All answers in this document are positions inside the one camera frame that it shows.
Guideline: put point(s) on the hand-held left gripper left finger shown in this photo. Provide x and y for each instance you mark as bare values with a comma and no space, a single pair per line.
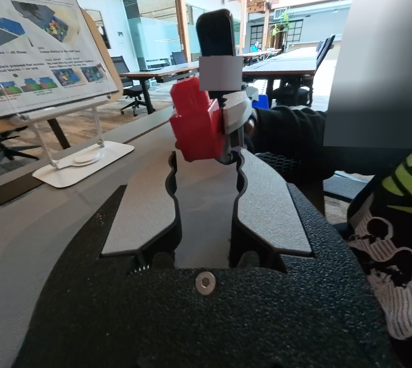
141,213

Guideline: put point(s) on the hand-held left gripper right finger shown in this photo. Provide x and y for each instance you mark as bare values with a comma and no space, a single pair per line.
270,210

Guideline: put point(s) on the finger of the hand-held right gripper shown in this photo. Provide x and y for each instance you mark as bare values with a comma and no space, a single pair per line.
237,110

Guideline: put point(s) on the blue plastic bin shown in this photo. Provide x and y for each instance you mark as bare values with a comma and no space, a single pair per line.
262,102

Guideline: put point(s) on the red mega block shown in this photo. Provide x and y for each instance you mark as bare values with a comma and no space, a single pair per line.
193,126

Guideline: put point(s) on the black perforated rubber pad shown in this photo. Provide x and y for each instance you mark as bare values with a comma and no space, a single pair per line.
283,165

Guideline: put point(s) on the potted green plant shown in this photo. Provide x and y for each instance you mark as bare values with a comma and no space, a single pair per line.
280,23

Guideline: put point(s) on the long dark table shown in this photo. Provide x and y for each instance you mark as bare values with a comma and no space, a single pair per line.
161,70

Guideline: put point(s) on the black office chair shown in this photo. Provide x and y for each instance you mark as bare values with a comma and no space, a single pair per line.
129,78

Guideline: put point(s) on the person's printed top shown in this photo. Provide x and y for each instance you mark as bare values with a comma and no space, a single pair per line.
386,258

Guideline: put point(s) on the printed instruction sheet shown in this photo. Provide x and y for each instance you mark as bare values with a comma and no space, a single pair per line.
51,33

